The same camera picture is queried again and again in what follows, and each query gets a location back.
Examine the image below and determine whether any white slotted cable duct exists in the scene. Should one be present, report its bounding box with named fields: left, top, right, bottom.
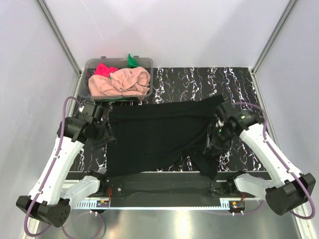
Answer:
left=74, top=199, right=110, bottom=210

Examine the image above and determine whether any red t shirt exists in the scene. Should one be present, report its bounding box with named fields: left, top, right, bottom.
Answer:
left=94, top=63, right=119, bottom=77

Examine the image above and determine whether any green t shirt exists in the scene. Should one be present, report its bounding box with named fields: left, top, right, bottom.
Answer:
left=127, top=54, right=140, bottom=68

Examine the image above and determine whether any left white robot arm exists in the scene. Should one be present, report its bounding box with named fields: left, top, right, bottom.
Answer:
left=16, top=102, right=115, bottom=228

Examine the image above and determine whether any black t shirt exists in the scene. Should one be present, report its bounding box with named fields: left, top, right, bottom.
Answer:
left=107, top=95, right=224, bottom=179

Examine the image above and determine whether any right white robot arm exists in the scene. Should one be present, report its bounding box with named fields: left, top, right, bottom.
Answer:
left=205, top=102, right=316, bottom=220

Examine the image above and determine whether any clear plastic bin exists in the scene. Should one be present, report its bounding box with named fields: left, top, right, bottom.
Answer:
left=79, top=56, right=153, bottom=101

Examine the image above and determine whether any black marble pattern mat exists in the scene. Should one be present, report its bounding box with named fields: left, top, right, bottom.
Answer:
left=70, top=67, right=266, bottom=172

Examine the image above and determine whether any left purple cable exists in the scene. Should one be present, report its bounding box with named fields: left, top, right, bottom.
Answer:
left=24, top=96, right=108, bottom=237

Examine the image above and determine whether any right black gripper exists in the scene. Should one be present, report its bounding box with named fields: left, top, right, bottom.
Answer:
left=203, top=124, right=236, bottom=157

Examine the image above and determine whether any pink t shirt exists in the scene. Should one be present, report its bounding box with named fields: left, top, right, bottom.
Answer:
left=88, top=67, right=151, bottom=97

